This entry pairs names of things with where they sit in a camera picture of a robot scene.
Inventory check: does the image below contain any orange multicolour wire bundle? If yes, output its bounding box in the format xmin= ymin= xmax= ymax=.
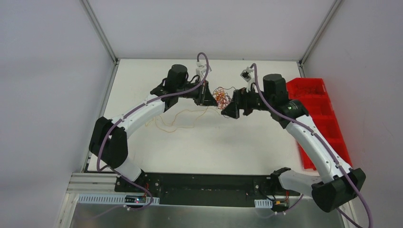
xmin=212 ymin=86 xmax=237 ymax=119

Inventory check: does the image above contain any thin yellow wire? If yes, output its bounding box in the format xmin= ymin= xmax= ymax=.
xmin=144 ymin=105 xmax=210 ymax=134

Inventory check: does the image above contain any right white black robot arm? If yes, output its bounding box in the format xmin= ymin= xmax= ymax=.
xmin=221 ymin=74 xmax=366 ymax=212

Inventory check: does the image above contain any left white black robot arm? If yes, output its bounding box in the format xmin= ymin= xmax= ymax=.
xmin=89 ymin=64 xmax=217 ymax=192

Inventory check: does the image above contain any red plastic bin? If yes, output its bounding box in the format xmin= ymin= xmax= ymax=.
xmin=286 ymin=78 xmax=352 ymax=165

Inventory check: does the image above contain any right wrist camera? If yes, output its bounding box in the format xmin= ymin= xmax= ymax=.
xmin=240 ymin=64 xmax=256 ymax=92

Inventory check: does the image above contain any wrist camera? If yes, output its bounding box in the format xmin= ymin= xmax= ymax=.
xmin=240 ymin=64 xmax=256 ymax=92
xmin=195 ymin=61 xmax=211 ymax=81

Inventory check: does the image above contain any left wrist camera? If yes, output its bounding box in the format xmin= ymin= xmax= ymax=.
xmin=195 ymin=61 xmax=211 ymax=81

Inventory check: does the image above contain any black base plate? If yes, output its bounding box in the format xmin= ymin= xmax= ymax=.
xmin=115 ymin=172 xmax=301 ymax=208

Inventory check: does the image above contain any right white cable duct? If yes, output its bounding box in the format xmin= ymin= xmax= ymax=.
xmin=254 ymin=199 xmax=273 ymax=209

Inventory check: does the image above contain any white cable duct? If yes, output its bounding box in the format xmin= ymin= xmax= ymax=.
xmin=77 ymin=194 xmax=160 ymax=206
xmin=254 ymin=199 xmax=273 ymax=209

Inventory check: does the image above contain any left white cable duct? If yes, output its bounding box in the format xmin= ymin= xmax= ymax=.
xmin=77 ymin=194 xmax=160 ymax=206

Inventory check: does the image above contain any aluminium frame rail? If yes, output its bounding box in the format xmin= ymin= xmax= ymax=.
xmin=67 ymin=172 xmax=351 ymax=200

